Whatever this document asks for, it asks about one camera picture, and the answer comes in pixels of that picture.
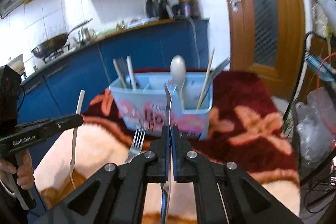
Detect steel fork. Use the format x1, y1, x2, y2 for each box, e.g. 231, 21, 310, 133
161, 84, 174, 223
124, 127, 146, 164
117, 57, 131, 89

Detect white chopstick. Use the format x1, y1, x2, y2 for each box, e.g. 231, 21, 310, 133
126, 56, 137, 90
113, 59, 127, 89

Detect wooden chopstick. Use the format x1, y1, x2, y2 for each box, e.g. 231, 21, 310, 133
197, 48, 215, 110

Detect steel table knife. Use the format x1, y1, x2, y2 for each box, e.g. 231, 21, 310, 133
203, 57, 230, 99

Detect beige plastic spoon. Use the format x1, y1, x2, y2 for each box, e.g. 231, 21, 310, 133
170, 55, 186, 109

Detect person's left hand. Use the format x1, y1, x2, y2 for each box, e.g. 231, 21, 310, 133
1, 150, 35, 191

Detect blue base cabinets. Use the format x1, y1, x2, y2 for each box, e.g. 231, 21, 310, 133
16, 17, 211, 169

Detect pink and red plush blanket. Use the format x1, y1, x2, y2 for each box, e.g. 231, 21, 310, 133
34, 72, 300, 215

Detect black wok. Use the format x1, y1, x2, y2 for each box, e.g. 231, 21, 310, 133
31, 18, 93, 59

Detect steel teapot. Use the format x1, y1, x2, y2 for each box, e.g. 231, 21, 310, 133
72, 27, 96, 47

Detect light blue utensil box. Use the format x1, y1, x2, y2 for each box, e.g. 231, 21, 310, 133
109, 72, 213, 140

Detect black metal rack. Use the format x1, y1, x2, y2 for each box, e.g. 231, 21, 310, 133
284, 45, 335, 214

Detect clear plastic bag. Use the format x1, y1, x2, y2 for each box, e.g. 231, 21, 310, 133
295, 87, 335, 165

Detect black air fryer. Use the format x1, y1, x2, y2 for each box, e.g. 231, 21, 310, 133
146, 0, 174, 19

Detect wooden door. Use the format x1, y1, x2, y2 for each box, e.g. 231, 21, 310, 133
227, 0, 306, 100

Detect white power cable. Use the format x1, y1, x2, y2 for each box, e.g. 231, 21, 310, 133
180, 16, 202, 70

